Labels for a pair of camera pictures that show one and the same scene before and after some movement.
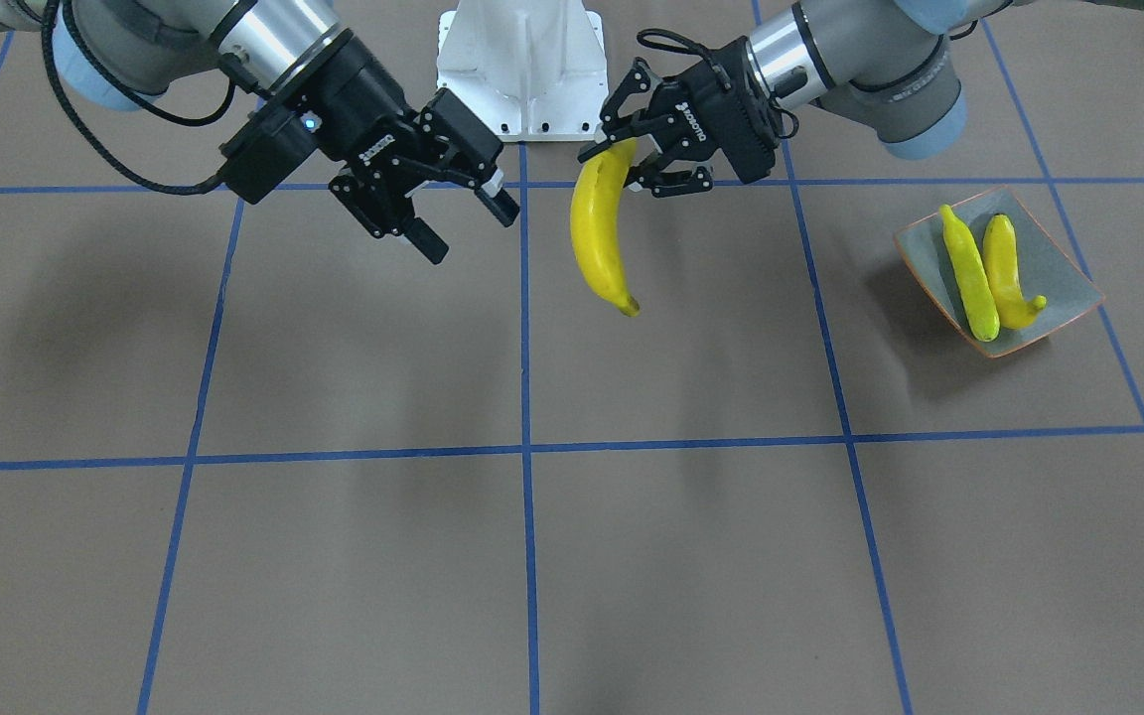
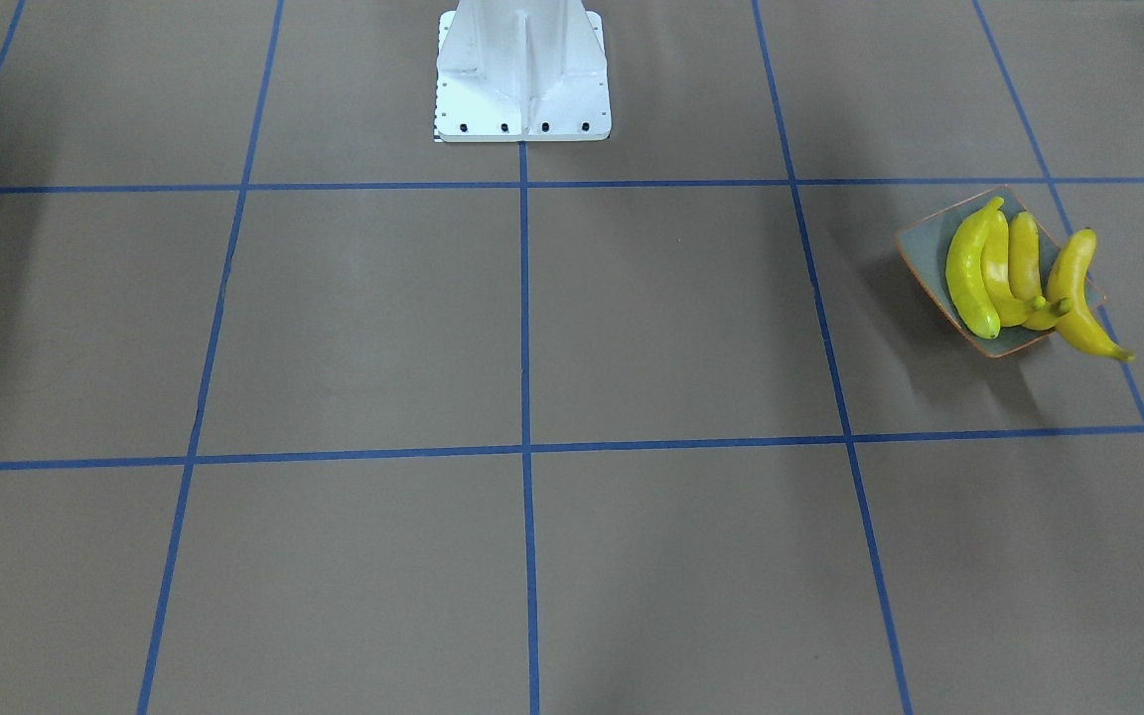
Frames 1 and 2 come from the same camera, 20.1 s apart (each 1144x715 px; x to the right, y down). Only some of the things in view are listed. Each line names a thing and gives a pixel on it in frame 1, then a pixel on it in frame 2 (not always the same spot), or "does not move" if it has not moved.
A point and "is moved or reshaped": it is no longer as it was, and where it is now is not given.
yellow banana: x=1016 y=309 does not move
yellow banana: x=596 y=212 -> x=1024 y=253
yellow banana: x=978 y=290 is moved or reshaped
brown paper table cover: x=209 y=453 does not move
